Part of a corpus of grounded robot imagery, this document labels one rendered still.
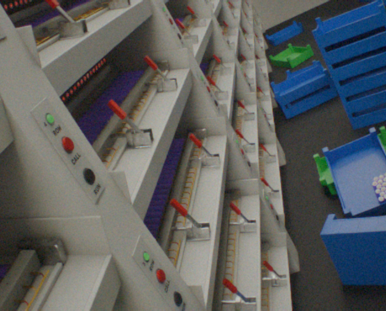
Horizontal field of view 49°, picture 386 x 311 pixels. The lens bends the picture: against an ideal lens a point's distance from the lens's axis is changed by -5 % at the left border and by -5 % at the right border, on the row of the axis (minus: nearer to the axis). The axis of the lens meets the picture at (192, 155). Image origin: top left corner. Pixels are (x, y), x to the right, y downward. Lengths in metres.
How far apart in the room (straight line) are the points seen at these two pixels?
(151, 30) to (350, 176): 0.88
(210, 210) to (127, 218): 0.34
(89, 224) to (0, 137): 0.13
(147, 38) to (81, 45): 0.48
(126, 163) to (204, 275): 0.22
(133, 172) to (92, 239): 0.19
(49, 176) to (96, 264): 0.11
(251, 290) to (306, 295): 0.42
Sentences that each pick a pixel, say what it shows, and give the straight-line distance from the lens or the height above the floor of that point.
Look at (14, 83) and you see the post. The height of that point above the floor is 0.92.
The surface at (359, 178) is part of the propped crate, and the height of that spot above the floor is 0.06.
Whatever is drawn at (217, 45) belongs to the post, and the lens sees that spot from 1.82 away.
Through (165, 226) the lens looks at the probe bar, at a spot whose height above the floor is 0.57.
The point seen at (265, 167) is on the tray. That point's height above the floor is 0.14.
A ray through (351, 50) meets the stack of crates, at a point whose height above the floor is 0.35.
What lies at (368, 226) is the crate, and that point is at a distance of 1.16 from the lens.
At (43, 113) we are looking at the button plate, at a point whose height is 0.87.
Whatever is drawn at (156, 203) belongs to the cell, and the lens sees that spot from 0.89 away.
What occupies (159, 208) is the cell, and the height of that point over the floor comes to 0.57.
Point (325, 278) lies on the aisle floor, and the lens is 1.37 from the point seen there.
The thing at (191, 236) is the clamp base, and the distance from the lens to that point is 0.80.
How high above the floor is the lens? 0.93
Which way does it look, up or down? 21 degrees down
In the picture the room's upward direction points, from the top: 31 degrees counter-clockwise
